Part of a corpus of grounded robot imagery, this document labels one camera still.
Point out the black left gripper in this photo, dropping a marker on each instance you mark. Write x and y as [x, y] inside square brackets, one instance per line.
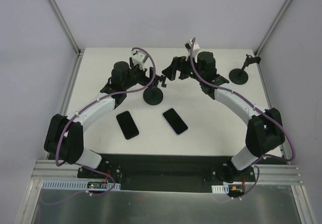
[151, 76]

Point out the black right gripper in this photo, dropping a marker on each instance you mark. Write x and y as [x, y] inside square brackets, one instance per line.
[177, 66]

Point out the black phone stand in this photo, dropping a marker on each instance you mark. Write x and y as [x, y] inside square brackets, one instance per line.
[238, 75]
[153, 95]

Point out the black smartphone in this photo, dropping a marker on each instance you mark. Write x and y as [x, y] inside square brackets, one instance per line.
[127, 125]

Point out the lavender case smartphone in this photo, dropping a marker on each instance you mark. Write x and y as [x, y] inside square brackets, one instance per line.
[175, 122]

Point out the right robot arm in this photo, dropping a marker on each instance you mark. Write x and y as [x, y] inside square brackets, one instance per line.
[263, 125]

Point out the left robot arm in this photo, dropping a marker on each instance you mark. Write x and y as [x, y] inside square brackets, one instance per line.
[65, 136]

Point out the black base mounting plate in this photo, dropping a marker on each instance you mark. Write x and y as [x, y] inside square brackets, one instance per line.
[170, 184]

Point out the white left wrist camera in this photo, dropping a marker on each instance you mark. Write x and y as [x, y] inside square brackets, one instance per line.
[138, 58]

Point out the right white cable duct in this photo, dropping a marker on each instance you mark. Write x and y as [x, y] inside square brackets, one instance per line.
[227, 189]

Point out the white cable duct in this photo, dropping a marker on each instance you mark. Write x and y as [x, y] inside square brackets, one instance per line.
[227, 189]
[79, 185]

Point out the aluminium front rail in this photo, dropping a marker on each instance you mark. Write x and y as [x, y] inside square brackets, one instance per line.
[264, 174]

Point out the left white cable duct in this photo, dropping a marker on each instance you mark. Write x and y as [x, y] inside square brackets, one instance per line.
[79, 185]

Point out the left aluminium frame post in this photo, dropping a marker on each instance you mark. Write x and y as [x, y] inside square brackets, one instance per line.
[64, 26]

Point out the aluminium frame post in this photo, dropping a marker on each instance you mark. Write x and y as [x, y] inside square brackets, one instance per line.
[273, 26]
[64, 26]

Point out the right aluminium frame post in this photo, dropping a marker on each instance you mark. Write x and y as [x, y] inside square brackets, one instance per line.
[273, 26]

